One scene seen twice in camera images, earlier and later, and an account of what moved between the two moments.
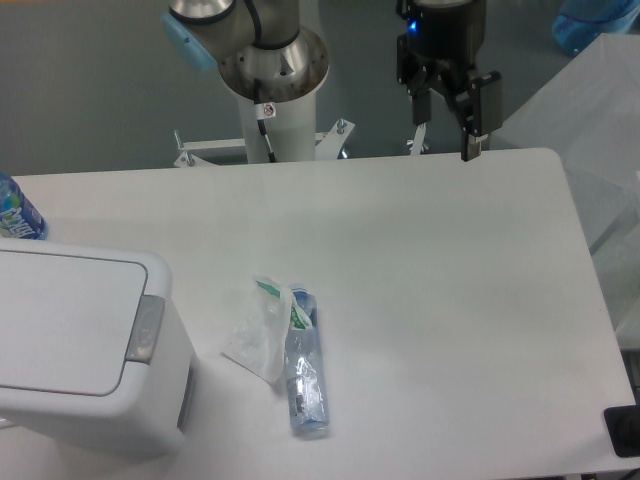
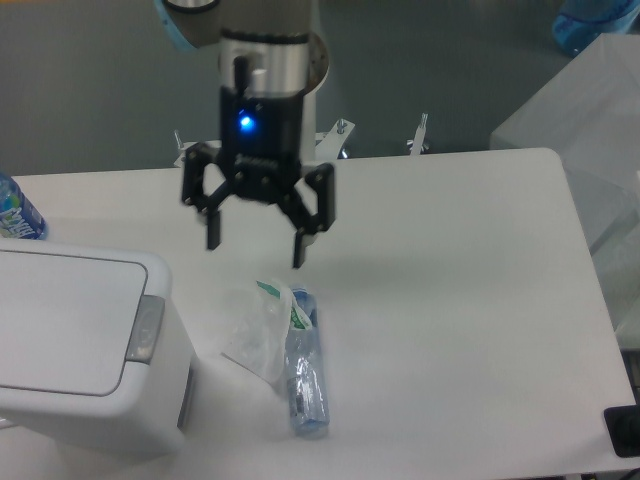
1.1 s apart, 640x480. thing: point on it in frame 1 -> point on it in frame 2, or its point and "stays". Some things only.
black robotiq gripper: (452, 31) -> (259, 154)
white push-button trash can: (94, 358) stays
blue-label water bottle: (19, 217) stays
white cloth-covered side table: (590, 115) stays
